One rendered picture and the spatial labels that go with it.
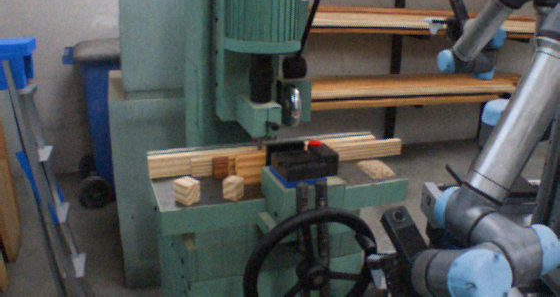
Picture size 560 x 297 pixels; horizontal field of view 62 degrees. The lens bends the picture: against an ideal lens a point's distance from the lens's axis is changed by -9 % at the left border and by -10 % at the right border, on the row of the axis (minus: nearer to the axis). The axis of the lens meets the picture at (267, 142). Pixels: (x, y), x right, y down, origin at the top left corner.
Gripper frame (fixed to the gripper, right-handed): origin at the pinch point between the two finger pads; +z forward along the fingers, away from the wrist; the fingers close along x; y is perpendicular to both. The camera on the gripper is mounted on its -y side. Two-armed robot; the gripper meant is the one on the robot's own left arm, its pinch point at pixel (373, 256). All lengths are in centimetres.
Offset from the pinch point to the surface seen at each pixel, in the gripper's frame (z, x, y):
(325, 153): 9.9, -1.1, -21.9
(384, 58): 247, 158, -104
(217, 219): 19.0, -24.7, -13.4
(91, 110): 194, -59, -86
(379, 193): 21.6, 14.8, -10.8
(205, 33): 33, -16, -60
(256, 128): 22.3, -11.2, -31.7
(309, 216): -0.2, -10.9, -10.4
